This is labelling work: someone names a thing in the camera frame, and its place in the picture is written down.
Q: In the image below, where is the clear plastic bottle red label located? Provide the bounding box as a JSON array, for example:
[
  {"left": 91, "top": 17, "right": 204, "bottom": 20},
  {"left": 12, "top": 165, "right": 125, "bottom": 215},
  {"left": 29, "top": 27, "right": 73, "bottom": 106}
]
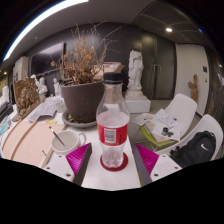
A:
[{"left": 95, "top": 71, "right": 131, "bottom": 169}]

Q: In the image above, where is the grey plant pot saucer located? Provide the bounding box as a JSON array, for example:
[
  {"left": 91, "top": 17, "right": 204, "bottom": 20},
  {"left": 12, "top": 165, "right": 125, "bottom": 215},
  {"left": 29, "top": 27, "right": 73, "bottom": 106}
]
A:
[{"left": 61, "top": 111, "right": 98, "bottom": 129}]

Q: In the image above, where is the small white plaster figurine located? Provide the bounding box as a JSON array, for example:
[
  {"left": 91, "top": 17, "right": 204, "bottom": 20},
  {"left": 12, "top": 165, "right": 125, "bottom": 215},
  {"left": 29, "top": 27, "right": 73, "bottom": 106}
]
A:
[{"left": 53, "top": 77, "right": 63, "bottom": 98}]

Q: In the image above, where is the brown cardboard box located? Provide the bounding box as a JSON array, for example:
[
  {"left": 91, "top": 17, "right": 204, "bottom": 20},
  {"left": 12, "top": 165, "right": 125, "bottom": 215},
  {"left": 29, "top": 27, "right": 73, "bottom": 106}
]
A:
[{"left": 94, "top": 61, "right": 125, "bottom": 83}]

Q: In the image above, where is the colourful painted sheet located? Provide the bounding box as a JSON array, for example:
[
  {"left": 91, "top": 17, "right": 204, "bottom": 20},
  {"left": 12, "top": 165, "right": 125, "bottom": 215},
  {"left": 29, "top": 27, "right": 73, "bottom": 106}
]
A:
[{"left": 0, "top": 114, "right": 13, "bottom": 136}]

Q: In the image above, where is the white standing statue on pedestal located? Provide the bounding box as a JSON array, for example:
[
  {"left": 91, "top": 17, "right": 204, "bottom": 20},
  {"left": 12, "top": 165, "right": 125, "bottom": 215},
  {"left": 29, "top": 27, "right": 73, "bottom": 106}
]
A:
[{"left": 124, "top": 49, "right": 152, "bottom": 114}]

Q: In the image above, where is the wooden figure sculpture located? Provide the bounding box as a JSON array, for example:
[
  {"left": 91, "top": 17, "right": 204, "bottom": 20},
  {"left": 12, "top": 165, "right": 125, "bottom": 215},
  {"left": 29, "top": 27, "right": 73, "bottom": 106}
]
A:
[{"left": 187, "top": 73, "right": 200, "bottom": 104}]

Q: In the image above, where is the black wall screen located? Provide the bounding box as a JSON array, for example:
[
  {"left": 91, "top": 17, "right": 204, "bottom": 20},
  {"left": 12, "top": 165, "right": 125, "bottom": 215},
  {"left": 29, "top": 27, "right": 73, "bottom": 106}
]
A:
[{"left": 30, "top": 42, "right": 65, "bottom": 76}]

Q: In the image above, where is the white plaster bust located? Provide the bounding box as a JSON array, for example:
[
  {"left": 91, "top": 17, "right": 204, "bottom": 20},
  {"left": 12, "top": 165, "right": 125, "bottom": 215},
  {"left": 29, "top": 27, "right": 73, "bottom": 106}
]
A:
[
  {"left": 38, "top": 77, "right": 48, "bottom": 96},
  {"left": 30, "top": 73, "right": 41, "bottom": 94}
]

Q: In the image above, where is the black backpack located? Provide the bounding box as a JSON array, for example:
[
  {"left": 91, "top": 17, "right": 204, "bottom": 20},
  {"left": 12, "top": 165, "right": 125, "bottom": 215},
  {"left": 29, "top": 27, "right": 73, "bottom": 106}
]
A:
[{"left": 169, "top": 130, "right": 218, "bottom": 169}]

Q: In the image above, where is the printed paper sheet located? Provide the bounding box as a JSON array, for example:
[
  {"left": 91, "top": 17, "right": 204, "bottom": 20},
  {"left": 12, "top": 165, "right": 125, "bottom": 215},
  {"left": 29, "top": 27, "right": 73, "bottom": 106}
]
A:
[{"left": 27, "top": 96, "right": 64, "bottom": 123}]

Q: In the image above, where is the long ceiling light strip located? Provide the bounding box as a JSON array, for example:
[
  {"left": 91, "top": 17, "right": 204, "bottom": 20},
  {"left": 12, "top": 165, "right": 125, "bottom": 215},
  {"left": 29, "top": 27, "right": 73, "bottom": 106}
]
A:
[{"left": 2, "top": 0, "right": 90, "bottom": 62}]

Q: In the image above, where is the white cabinet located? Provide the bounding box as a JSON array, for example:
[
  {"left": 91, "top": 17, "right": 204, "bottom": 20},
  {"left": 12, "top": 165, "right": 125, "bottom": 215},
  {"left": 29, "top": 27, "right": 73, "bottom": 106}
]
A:
[{"left": 12, "top": 55, "right": 30, "bottom": 84}]

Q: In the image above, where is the white plaster sculpture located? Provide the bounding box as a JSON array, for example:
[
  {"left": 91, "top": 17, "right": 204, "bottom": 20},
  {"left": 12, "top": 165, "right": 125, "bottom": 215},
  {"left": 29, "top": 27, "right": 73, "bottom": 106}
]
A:
[{"left": 0, "top": 85, "right": 10, "bottom": 107}]

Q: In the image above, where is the thin paint brush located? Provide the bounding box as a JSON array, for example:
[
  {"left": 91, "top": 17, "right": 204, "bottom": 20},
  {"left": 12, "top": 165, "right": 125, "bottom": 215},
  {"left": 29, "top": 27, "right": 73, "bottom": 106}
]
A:
[{"left": 48, "top": 125, "right": 67, "bottom": 148}]

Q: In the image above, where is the white ceramic mug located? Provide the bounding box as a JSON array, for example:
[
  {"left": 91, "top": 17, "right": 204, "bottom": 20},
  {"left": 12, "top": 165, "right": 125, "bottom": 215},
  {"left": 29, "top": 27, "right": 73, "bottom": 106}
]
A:
[{"left": 50, "top": 129, "right": 87, "bottom": 157}]

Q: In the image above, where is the flat round red coaster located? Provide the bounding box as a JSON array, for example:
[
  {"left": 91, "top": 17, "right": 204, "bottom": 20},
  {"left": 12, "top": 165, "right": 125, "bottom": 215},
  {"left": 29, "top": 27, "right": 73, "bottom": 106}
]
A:
[{"left": 99, "top": 151, "right": 129, "bottom": 173}]

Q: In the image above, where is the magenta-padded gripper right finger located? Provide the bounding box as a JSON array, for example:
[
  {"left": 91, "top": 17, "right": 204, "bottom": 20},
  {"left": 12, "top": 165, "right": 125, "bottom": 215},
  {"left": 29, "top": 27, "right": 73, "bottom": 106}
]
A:
[{"left": 130, "top": 142, "right": 183, "bottom": 187}]

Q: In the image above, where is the brown carved relief sculpture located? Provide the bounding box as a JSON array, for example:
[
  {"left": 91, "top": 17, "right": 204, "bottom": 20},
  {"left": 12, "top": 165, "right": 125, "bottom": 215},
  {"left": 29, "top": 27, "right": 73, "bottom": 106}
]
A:
[{"left": 12, "top": 77, "right": 40, "bottom": 123}]

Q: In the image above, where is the pile of papers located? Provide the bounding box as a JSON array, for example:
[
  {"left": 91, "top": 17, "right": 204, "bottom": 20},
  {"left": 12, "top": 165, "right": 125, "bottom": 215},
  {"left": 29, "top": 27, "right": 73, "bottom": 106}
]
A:
[{"left": 133, "top": 108, "right": 184, "bottom": 143}]

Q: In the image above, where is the dried plant in grey pot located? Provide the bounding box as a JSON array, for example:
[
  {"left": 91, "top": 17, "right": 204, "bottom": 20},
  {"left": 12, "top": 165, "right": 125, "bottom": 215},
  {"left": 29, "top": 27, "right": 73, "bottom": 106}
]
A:
[{"left": 49, "top": 21, "right": 123, "bottom": 124}]

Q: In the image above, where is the small white cup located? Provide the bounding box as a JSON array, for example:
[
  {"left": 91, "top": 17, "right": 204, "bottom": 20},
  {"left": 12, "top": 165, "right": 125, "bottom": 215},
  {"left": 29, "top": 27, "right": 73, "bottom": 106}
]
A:
[{"left": 55, "top": 101, "right": 67, "bottom": 114}]

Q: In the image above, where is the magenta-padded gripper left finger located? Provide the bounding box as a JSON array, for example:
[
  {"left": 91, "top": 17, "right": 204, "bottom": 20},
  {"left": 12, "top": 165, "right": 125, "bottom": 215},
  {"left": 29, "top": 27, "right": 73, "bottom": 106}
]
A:
[{"left": 43, "top": 142, "right": 94, "bottom": 187}]

